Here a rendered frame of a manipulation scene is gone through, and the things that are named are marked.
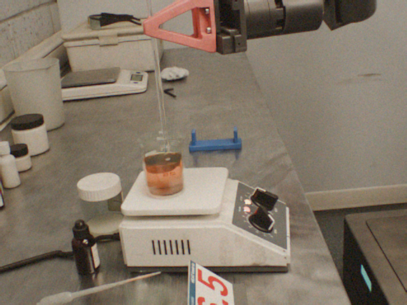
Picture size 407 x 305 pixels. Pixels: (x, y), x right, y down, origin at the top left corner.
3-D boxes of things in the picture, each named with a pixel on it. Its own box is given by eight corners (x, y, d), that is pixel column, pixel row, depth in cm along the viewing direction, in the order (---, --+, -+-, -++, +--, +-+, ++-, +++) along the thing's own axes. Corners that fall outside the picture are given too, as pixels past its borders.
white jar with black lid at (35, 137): (45, 155, 109) (38, 121, 106) (13, 158, 109) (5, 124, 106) (53, 143, 115) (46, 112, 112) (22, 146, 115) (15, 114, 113)
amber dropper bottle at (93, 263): (81, 277, 66) (70, 228, 64) (73, 267, 69) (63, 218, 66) (103, 269, 68) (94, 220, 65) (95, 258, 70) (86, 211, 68)
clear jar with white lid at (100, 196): (99, 248, 73) (89, 194, 70) (78, 232, 77) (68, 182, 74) (136, 231, 76) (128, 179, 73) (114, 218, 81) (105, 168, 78)
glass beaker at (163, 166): (137, 201, 66) (128, 139, 63) (156, 183, 70) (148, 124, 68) (183, 206, 64) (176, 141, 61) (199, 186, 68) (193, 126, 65)
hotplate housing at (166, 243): (289, 221, 75) (287, 168, 72) (290, 275, 63) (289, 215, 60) (133, 223, 78) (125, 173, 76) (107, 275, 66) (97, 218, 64)
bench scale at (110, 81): (147, 94, 148) (144, 77, 146) (52, 104, 147) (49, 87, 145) (149, 78, 165) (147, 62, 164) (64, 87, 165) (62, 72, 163)
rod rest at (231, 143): (241, 142, 106) (240, 125, 104) (241, 149, 102) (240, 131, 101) (190, 145, 107) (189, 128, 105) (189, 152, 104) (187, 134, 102)
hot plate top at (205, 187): (229, 172, 73) (229, 166, 73) (220, 215, 62) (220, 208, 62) (142, 175, 75) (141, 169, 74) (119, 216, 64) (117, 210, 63)
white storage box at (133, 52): (168, 50, 205) (164, 11, 200) (161, 72, 171) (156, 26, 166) (88, 58, 206) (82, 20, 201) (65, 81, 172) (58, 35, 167)
